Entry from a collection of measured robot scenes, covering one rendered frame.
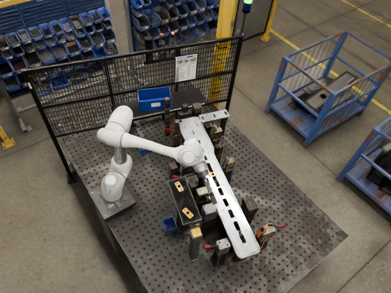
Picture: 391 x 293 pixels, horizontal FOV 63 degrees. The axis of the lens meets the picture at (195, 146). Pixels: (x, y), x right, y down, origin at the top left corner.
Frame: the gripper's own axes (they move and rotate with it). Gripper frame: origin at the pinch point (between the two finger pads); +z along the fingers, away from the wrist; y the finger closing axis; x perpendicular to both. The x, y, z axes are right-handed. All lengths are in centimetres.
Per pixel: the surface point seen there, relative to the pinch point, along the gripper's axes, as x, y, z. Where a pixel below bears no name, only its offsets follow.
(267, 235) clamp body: 27, -26, 44
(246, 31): 158, -325, -172
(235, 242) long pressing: 3.3, -25.4, 39.4
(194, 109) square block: 17, -102, -66
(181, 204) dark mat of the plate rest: -22.0, -25.3, -0.2
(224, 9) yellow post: 69, -71, -132
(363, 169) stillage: 183, -174, 70
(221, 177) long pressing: 14, -61, -3
